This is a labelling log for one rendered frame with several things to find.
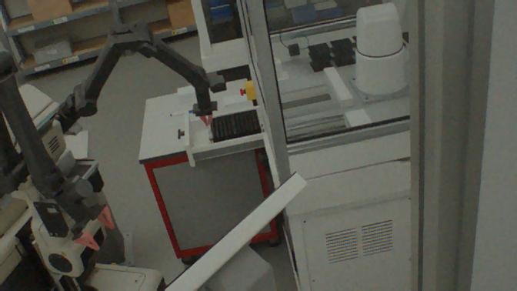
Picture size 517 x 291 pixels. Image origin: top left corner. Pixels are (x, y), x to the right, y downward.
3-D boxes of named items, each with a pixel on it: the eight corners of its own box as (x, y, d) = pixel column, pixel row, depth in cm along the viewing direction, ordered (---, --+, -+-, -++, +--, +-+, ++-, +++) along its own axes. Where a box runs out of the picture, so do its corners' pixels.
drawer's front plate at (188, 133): (191, 167, 218) (185, 145, 212) (190, 132, 243) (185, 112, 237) (195, 166, 218) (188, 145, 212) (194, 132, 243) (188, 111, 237)
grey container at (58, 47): (37, 65, 558) (31, 51, 549) (39, 55, 583) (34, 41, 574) (72, 55, 563) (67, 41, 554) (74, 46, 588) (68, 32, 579)
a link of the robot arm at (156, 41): (127, 26, 171) (133, 51, 167) (141, 17, 169) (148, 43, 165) (195, 74, 208) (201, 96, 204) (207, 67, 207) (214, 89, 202)
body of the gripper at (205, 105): (193, 107, 218) (190, 91, 214) (218, 104, 218) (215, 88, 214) (193, 115, 213) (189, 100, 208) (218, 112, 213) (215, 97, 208)
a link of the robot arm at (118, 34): (110, 14, 163) (115, 38, 159) (148, 21, 172) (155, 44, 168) (69, 94, 194) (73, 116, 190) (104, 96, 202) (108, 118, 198)
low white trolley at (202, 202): (178, 272, 282) (138, 159, 242) (179, 202, 335) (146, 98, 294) (283, 250, 283) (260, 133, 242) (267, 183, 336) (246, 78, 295)
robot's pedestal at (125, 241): (83, 282, 288) (28, 174, 248) (84, 247, 313) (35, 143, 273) (135, 266, 292) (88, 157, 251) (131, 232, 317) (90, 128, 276)
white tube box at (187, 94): (179, 103, 282) (177, 95, 279) (179, 96, 290) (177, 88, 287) (202, 98, 282) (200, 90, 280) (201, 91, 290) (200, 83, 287)
